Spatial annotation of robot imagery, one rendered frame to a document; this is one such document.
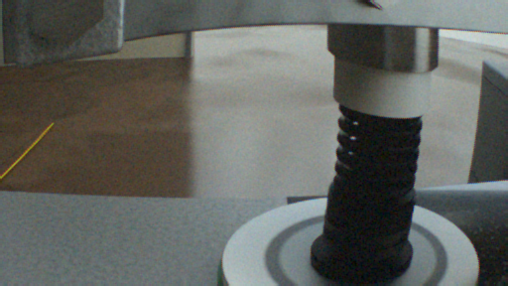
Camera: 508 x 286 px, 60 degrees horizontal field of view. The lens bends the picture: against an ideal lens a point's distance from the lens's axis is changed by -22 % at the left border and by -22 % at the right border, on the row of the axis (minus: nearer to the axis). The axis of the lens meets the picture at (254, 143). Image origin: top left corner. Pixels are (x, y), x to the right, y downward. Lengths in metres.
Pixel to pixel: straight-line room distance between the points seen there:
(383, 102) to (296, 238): 0.15
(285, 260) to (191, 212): 0.21
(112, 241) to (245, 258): 0.18
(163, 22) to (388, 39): 0.14
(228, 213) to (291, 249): 0.19
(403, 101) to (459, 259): 0.15
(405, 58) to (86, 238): 0.36
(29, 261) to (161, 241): 0.15
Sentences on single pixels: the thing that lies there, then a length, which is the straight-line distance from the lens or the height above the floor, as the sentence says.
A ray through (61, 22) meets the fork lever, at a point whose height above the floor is 1.10.
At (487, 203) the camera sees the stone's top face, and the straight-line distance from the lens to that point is 0.66.
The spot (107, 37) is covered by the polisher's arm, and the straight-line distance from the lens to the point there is 0.20.
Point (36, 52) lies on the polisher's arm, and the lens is 0.20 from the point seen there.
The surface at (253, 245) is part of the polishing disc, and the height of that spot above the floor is 0.91.
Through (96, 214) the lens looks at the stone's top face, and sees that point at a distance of 0.58.
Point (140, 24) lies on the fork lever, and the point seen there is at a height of 1.09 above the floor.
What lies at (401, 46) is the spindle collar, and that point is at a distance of 0.31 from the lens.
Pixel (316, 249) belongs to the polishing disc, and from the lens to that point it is 0.40.
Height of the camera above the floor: 1.12
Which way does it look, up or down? 21 degrees down
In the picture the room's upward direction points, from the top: 1 degrees clockwise
